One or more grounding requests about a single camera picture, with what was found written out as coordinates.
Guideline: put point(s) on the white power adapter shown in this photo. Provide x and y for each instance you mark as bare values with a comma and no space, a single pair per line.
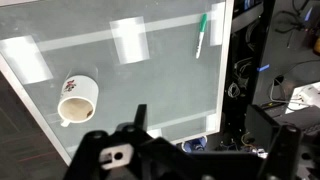
308,95

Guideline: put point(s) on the blue round object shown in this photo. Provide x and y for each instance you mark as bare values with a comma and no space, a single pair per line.
193,145

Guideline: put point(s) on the blue tape strip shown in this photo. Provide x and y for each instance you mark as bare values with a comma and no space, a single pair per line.
263,68

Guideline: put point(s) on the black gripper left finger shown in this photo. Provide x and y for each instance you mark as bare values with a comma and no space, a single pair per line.
100,160

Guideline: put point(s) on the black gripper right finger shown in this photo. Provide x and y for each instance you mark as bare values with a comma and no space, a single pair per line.
280,150

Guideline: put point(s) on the green capped white marker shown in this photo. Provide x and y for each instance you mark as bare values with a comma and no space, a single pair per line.
201,33

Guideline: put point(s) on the white mug with red print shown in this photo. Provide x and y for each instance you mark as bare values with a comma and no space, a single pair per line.
81,93

